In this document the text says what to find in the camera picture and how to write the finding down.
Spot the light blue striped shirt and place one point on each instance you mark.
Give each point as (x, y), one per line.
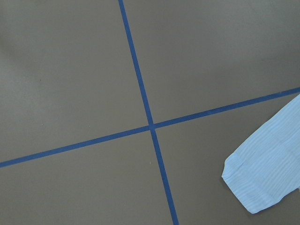
(266, 166)

